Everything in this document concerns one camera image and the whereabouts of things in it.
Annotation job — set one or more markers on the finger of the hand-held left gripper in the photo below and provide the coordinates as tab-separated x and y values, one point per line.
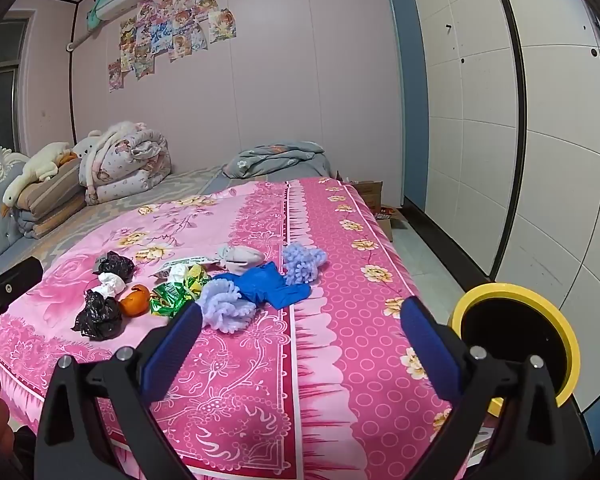
10	285

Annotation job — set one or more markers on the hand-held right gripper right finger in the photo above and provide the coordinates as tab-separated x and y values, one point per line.
427	350

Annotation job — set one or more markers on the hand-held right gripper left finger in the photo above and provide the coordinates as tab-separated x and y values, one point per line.
172	347

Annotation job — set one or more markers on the green foil snack wrapper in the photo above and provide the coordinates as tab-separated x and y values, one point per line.
167	300

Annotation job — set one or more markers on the lavender fluffy cloth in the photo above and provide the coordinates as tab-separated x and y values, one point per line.
225	305
302	262

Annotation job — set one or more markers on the white tissue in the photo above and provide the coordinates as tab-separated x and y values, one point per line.
177	274
110	285

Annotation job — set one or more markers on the yellow green snack wrapper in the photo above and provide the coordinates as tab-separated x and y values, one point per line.
198	277

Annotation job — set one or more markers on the large black plastic bag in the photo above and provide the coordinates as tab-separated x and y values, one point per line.
97	315

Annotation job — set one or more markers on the yellow rimmed black trash bin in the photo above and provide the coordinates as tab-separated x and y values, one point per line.
510	325

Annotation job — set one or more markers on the white green printed packet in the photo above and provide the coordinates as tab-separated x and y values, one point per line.
180	261

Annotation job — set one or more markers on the small black plastic bag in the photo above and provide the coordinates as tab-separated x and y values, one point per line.
115	265

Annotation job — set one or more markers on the blue rubber glove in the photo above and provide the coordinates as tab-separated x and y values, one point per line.
265	282

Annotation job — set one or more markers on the stack of folded pillows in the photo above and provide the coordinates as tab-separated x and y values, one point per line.
50	200

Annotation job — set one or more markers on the pink floral bedsheet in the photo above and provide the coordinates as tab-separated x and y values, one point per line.
330	360

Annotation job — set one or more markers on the white goose plush toy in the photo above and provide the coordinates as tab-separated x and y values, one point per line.
40	165

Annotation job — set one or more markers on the open cardboard box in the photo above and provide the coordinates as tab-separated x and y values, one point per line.
387	227

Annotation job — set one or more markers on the grey patterned bedsheet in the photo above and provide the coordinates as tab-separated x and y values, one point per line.
180	185

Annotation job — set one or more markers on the folded floral quilt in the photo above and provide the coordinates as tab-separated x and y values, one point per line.
125	165

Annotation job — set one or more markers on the closed cardboard box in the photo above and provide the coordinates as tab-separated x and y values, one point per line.
370	190

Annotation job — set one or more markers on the grey floral quilt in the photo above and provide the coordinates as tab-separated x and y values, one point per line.
280	157

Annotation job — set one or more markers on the dark window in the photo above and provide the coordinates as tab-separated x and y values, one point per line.
0	60

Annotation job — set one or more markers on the white wardrobe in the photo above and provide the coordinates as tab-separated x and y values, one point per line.
480	110

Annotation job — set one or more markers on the white wall pipe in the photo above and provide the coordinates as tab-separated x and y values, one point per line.
80	37

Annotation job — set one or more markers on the cluster of cartoon wall posters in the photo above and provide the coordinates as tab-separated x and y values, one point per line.
155	35

